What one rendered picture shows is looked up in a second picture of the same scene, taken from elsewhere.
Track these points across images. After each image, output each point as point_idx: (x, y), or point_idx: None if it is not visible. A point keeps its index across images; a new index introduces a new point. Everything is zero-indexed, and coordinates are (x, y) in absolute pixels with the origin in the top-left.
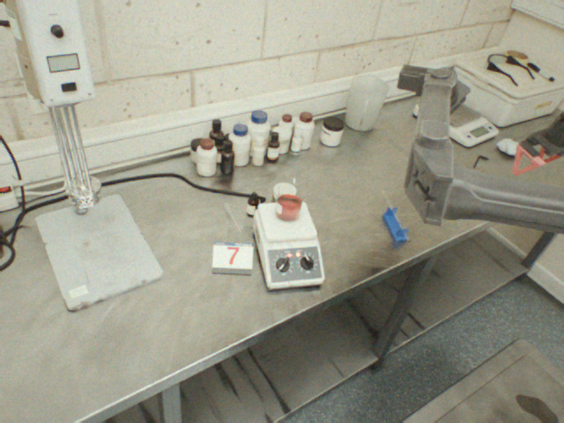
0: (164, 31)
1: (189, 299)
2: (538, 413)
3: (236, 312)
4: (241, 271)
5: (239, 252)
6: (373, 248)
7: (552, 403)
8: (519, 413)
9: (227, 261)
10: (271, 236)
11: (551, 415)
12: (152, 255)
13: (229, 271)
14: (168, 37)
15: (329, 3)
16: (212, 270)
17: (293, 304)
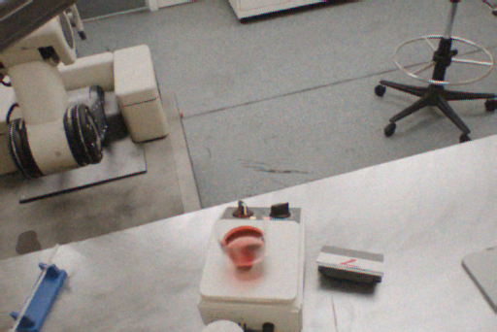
0: None
1: (415, 222)
2: (32, 241)
3: (351, 199)
4: (338, 249)
5: (340, 261)
6: (114, 264)
7: (9, 246)
8: (49, 244)
9: (358, 260)
10: (290, 224)
11: (22, 237)
12: (488, 292)
13: (356, 251)
14: None
15: None
16: (382, 257)
17: (277, 200)
